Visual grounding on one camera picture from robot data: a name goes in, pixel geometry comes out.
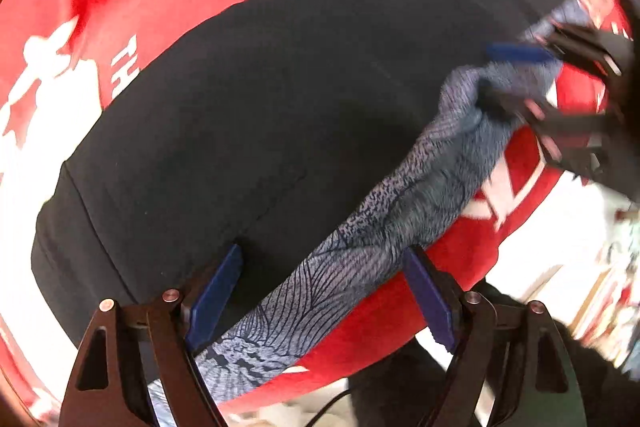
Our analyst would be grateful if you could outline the red blanket with white print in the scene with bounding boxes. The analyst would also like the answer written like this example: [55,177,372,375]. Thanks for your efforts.
[1,0,639,426]

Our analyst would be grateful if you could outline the black pants with patterned waistband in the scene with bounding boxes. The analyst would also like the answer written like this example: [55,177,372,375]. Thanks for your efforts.
[32,0,588,413]

